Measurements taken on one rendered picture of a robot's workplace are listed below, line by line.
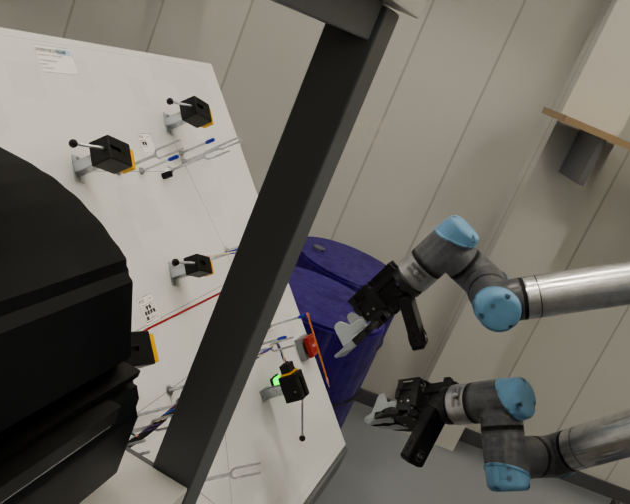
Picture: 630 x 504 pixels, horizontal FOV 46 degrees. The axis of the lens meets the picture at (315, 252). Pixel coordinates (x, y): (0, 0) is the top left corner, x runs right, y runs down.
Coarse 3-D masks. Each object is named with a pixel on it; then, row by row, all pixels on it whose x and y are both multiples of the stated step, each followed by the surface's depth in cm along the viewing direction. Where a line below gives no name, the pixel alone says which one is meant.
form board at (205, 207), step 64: (0, 64) 115; (128, 64) 149; (192, 64) 176; (0, 128) 110; (64, 128) 124; (128, 128) 142; (192, 128) 166; (128, 192) 136; (192, 192) 157; (256, 192) 187; (128, 256) 130; (192, 320) 142; (256, 384) 157; (320, 384) 187; (256, 448) 150; (320, 448) 176
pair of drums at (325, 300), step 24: (312, 240) 351; (312, 264) 321; (336, 264) 331; (360, 264) 346; (384, 264) 362; (312, 288) 289; (336, 288) 301; (360, 288) 317; (312, 312) 266; (336, 312) 276; (336, 336) 260; (336, 360) 264; (360, 360) 271; (336, 384) 269; (360, 384) 347; (336, 408) 276
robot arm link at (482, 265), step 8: (480, 256) 141; (472, 264) 139; (480, 264) 140; (488, 264) 141; (464, 272) 140; (472, 272) 139; (480, 272) 137; (488, 272) 136; (496, 272) 137; (456, 280) 142; (464, 280) 141; (472, 280) 137; (464, 288) 142
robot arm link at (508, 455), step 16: (496, 432) 129; (512, 432) 129; (496, 448) 128; (512, 448) 128; (528, 448) 130; (544, 448) 133; (496, 464) 128; (512, 464) 127; (528, 464) 129; (544, 464) 132; (496, 480) 127; (512, 480) 126; (528, 480) 128
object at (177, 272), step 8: (192, 256) 137; (200, 256) 138; (168, 264) 140; (176, 264) 133; (184, 264) 138; (192, 264) 137; (200, 264) 137; (208, 264) 140; (176, 272) 140; (184, 272) 139; (192, 272) 137; (200, 272) 138; (208, 272) 139; (176, 280) 141
